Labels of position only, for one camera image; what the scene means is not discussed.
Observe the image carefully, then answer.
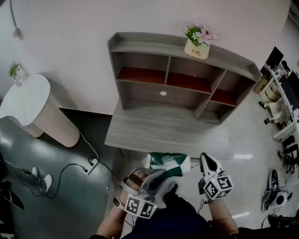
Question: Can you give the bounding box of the cream pot with pink flowers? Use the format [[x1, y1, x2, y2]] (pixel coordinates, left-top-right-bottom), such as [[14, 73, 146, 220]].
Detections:
[[184, 19, 218, 60]]

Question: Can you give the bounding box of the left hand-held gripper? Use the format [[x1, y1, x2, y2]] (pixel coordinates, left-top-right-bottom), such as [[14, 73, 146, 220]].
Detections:
[[119, 167, 168, 219]]

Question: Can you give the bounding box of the grey wall conduit with box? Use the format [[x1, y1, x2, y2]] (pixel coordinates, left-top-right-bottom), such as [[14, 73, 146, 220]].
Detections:
[[8, 0, 24, 40]]

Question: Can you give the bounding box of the person's left hand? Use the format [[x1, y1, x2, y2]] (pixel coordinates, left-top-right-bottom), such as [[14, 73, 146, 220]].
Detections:
[[123, 169, 150, 194]]

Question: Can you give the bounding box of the black office chair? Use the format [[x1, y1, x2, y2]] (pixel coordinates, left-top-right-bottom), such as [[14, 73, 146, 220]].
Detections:
[[277, 134, 299, 174]]

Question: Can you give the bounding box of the black bag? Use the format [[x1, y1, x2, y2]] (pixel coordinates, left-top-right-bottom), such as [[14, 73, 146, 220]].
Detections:
[[0, 186, 25, 211]]

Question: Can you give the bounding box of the white floor cable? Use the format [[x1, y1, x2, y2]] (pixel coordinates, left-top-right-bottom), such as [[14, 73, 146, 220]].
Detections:
[[79, 132, 99, 162]]

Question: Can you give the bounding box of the black floor cable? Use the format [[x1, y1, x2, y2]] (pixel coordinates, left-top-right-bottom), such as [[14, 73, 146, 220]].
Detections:
[[30, 162, 89, 199]]

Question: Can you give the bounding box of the round white side table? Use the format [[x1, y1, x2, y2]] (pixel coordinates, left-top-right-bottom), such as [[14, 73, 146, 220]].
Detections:
[[0, 73, 81, 148]]

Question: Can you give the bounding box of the white power strip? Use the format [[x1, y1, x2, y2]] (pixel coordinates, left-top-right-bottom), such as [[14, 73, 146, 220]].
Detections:
[[84, 157, 100, 176]]

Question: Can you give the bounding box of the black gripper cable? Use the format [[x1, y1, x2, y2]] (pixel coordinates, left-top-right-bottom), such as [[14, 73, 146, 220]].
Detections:
[[197, 198, 211, 214]]

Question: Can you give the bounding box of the person's left forearm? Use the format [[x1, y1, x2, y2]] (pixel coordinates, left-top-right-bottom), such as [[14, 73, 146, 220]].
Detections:
[[95, 202, 128, 239]]

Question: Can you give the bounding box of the cardboard box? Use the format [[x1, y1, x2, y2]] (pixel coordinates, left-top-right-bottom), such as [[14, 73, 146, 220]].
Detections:
[[253, 78, 269, 94]]

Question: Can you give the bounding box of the person's right forearm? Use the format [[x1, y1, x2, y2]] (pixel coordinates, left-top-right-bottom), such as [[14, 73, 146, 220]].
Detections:
[[206, 197, 239, 237]]

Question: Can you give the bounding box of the grey wooden shelf desk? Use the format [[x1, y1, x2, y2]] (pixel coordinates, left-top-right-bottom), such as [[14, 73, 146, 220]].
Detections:
[[104, 32, 262, 161]]

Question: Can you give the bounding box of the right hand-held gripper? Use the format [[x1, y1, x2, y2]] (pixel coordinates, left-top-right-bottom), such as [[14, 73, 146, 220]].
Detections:
[[198, 153, 234, 200]]

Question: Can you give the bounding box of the person's dark navy clothing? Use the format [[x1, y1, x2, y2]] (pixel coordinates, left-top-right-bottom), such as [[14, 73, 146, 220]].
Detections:
[[120, 182, 235, 239]]

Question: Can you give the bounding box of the small green plant in vase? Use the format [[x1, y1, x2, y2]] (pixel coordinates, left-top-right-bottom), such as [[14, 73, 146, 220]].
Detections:
[[7, 61, 26, 87]]

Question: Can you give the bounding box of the white and black floor device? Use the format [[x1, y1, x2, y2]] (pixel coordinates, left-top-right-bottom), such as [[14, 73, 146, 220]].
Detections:
[[261, 169, 293, 212]]

